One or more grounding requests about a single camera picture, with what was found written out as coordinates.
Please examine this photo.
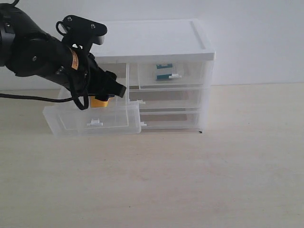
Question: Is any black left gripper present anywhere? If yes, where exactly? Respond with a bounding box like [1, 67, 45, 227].
[60, 35, 126, 100]

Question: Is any yellow cheese wedge block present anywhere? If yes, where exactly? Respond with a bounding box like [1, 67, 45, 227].
[90, 95, 114, 108]

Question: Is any clear drawer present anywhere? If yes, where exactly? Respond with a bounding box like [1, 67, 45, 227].
[140, 111, 204, 130]
[43, 64, 142, 138]
[129, 62, 206, 90]
[129, 89, 209, 109]

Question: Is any white capped small bottle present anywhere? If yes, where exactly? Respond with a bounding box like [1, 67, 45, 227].
[155, 63, 182, 81]

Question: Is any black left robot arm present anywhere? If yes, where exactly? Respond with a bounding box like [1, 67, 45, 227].
[0, 3, 126, 100]

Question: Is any clear bottom drawer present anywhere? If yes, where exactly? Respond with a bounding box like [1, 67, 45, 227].
[140, 111, 204, 130]

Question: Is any white plastic drawer cabinet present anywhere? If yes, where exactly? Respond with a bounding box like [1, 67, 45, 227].
[92, 19, 215, 133]

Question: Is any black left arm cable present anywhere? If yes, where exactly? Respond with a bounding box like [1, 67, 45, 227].
[0, 68, 92, 111]

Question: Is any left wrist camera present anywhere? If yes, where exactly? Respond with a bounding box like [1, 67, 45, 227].
[56, 15, 107, 46]

